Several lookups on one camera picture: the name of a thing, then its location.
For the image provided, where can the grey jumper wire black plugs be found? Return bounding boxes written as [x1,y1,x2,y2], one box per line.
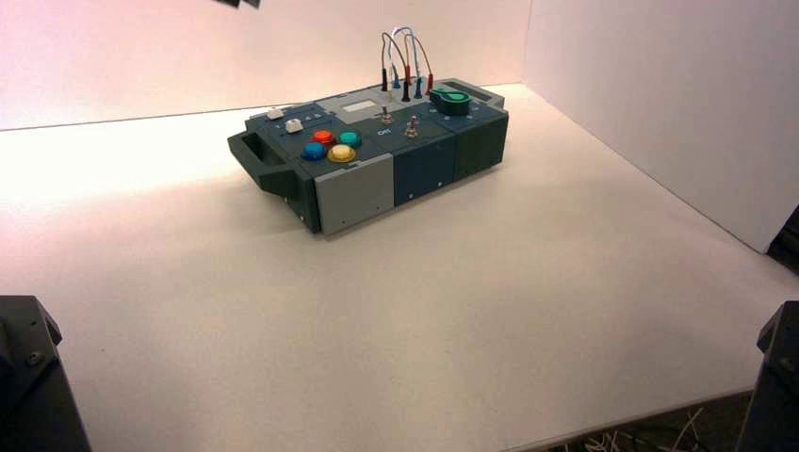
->
[380,32,414,104]

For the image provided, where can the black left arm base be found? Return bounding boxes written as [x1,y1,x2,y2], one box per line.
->
[0,295,92,452]

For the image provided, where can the dark teal grey control box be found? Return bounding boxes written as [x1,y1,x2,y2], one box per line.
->
[227,77,511,237]

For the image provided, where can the white cable pile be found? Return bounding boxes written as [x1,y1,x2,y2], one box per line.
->
[580,406,709,452]

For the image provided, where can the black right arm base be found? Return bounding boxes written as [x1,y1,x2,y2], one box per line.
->
[736,300,799,452]

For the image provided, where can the white jumper wire blue plugs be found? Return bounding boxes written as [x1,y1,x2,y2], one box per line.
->
[389,25,424,101]

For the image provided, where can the dark object behind white board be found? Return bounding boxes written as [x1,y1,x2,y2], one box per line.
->
[766,205,799,276]

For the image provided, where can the red jumper wire red plugs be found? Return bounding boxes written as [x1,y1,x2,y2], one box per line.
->
[403,34,435,97]

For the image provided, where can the green rotary knob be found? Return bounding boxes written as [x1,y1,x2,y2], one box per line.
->
[429,86,473,118]

